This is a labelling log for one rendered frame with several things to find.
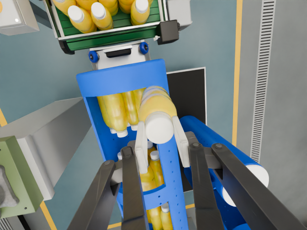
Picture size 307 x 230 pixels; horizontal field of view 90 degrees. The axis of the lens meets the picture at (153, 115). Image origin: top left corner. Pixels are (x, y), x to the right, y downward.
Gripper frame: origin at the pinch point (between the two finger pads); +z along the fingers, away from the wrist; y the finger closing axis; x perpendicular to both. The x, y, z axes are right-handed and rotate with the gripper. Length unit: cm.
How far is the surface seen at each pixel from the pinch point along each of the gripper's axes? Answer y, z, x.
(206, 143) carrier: 30, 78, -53
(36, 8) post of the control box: -39, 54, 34
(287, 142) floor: 174, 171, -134
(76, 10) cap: -18.7, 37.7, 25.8
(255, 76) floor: 119, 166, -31
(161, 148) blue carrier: -0.6, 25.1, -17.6
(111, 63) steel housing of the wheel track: -16, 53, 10
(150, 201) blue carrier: -7.1, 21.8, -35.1
